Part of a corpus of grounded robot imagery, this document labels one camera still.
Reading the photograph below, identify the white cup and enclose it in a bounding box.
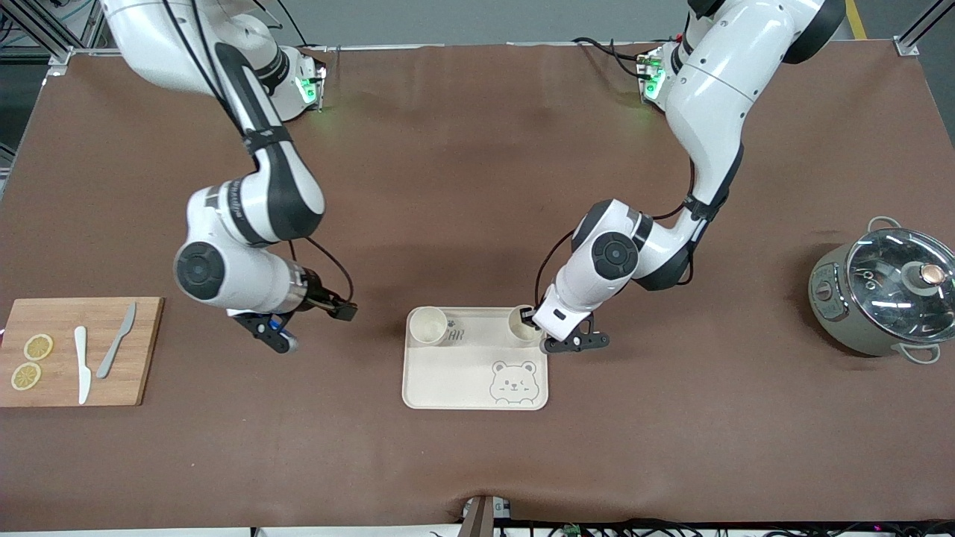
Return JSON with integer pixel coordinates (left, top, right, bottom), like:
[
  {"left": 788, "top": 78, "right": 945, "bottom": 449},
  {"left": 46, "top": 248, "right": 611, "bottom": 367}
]
[
  {"left": 507, "top": 306, "right": 543, "bottom": 346},
  {"left": 408, "top": 307, "right": 448, "bottom": 345}
]

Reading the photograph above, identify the cream tray with bear print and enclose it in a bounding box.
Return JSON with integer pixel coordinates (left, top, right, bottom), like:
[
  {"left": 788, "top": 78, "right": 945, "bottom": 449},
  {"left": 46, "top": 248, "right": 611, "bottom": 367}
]
[{"left": 402, "top": 307, "right": 549, "bottom": 411}]

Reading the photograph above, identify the brown table mat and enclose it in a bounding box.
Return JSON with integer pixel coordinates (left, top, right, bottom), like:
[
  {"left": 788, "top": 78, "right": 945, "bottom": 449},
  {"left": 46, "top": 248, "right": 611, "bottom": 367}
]
[{"left": 0, "top": 41, "right": 955, "bottom": 532}]

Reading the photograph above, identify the grey plastic knife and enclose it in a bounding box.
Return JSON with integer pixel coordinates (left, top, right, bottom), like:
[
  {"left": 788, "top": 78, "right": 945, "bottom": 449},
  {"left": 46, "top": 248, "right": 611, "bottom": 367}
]
[{"left": 95, "top": 301, "right": 138, "bottom": 380}]

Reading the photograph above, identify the white plastic knife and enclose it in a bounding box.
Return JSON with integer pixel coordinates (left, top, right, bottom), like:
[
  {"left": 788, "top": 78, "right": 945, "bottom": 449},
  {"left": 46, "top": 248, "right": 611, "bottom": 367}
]
[{"left": 73, "top": 326, "right": 93, "bottom": 406}]

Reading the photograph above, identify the wooden cutting board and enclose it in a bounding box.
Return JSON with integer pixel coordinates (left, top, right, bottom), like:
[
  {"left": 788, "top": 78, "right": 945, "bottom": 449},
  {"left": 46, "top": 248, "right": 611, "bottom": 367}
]
[{"left": 0, "top": 297, "right": 165, "bottom": 408}]

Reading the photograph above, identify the grey-green electric cooking pot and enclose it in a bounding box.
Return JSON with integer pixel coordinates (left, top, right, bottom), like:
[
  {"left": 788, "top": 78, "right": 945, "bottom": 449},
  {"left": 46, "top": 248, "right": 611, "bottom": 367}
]
[{"left": 808, "top": 216, "right": 955, "bottom": 365}]

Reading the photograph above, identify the glass pot lid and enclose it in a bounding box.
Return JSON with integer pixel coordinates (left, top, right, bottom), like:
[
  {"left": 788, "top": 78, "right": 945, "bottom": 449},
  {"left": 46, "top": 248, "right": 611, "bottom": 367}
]
[{"left": 845, "top": 228, "right": 955, "bottom": 344}]

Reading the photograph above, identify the brown camera stand post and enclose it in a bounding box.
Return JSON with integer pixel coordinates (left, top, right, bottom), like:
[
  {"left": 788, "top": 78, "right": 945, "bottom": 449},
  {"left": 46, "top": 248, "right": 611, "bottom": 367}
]
[{"left": 461, "top": 494, "right": 495, "bottom": 537}]

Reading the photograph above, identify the black left arm base cable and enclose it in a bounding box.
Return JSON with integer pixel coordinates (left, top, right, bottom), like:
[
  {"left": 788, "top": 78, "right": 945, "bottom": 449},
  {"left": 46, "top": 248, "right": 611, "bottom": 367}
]
[{"left": 572, "top": 36, "right": 654, "bottom": 81}]

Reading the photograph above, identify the black arm base cable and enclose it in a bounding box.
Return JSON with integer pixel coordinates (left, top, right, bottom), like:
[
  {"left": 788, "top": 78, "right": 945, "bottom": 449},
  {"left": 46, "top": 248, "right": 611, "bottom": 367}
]
[
  {"left": 572, "top": 36, "right": 654, "bottom": 81},
  {"left": 254, "top": 0, "right": 329, "bottom": 53}
]

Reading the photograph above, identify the black right arm base cable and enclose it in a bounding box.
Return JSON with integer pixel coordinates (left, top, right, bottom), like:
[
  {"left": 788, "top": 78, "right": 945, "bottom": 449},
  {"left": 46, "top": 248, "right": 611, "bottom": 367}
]
[{"left": 254, "top": 0, "right": 329, "bottom": 53}]

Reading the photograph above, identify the aluminium frame post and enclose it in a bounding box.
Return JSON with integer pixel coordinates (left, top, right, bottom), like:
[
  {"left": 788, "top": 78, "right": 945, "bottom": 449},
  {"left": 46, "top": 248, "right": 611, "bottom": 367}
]
[
  {"left": 0, "top": 0, "right": 101, "bottom": 79},
  {"left": 894, "top": 0, "right": 955, "bottom": 59}
]

